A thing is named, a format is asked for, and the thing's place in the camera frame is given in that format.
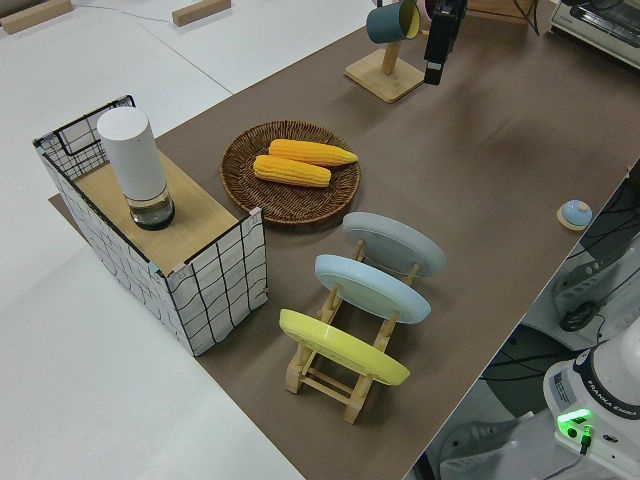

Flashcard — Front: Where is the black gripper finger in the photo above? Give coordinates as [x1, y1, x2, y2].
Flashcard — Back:
[423, 10, 457, 86]
[449, 14, 466, 54]

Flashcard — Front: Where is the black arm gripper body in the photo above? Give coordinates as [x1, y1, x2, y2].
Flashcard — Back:
[433, 0, 469, 21]

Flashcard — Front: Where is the yellow corn cob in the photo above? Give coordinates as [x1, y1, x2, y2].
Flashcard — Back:
[268, 138, 360, 169]
[253, 154, 333, 189]

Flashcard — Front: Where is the wooden block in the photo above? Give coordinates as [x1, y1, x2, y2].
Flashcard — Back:
[0, 0, 74, 35]
[171, 0, 233, 27]

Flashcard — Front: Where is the black cable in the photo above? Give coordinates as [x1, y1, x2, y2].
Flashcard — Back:
[509, 0, 542, 37]

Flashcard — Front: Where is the white toaster oven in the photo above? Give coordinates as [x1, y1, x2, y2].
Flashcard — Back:
[549, 0, 640, 64]

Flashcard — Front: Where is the white power strip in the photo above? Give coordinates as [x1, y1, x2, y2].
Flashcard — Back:
[547, 249, 626, 321]

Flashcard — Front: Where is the wooden mug tree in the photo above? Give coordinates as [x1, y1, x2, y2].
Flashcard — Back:
[343, 38, 427, 105]

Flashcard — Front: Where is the light blue plate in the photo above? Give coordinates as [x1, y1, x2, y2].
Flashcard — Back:
[313, 253, 432, 326]

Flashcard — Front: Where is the brown table mat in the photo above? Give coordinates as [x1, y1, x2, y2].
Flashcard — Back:
[47, 0, 640, 480]

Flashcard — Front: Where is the grey plate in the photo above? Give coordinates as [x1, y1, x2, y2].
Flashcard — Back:
[342, 211, 448, 280]

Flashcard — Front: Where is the yellow plate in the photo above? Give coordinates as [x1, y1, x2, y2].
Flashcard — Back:
[278, 308, 412, 386]

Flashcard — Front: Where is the white cylinder clear base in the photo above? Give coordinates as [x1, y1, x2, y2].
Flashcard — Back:
[96, 107, 176, 231]

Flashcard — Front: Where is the blue bell wooden base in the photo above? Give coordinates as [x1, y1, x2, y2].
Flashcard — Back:
[556, 199, 594, 232]

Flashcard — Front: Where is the light wooden board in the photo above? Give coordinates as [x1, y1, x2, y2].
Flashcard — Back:
[73, 148, 239, 275]

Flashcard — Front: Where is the teal mug yellow inside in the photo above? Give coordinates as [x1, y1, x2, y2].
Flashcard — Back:
[365, 0, 422, 45]

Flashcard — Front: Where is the brown wicker tray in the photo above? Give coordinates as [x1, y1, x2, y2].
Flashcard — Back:
[219, 119, 362, 230]

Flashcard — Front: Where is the black round cable plug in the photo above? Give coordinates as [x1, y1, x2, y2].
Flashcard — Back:
[559, 302, 599, 332]

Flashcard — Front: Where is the wooden plate rack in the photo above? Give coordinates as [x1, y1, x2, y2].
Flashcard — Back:
[284, 239, 421, 425]

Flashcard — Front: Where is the white box black grid pattern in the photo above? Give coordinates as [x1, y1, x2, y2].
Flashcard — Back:
[32, 93, 271, 357]

